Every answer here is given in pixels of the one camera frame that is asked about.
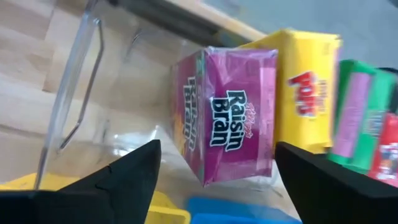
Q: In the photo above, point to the green cereal box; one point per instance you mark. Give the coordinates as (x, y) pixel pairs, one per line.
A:
(357, 118)

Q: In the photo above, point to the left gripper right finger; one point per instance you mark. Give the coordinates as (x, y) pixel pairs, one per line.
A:
(326, 199)

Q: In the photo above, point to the purple Raisin Bran cereal box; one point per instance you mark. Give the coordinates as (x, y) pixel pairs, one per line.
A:
(230, 124)

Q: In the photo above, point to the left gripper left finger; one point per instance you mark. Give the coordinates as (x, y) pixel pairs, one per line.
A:
(109, 199)

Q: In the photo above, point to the red cereal box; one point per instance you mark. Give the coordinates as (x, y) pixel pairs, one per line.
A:
(387, 149)

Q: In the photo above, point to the clear plastic bin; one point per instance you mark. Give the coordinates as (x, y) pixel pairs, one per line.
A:
(124, 93)

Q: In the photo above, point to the yellow Corn Pops cereal box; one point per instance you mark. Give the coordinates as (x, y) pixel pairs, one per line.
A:
(304, 93)

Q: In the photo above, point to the yellow plastic basket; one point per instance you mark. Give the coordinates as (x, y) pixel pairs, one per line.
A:
(168, 214)

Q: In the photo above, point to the blue plastic basket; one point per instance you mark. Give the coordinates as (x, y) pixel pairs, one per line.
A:
(233, 214)

